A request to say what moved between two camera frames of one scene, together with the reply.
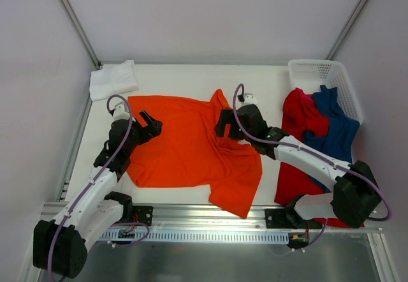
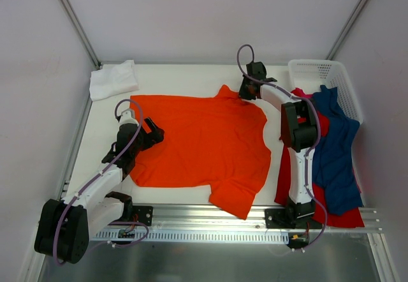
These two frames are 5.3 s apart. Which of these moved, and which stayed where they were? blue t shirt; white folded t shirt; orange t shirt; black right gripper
Moved: black right gripper
Stayed: blue t shirt; white folded t shirt; orange t shirt
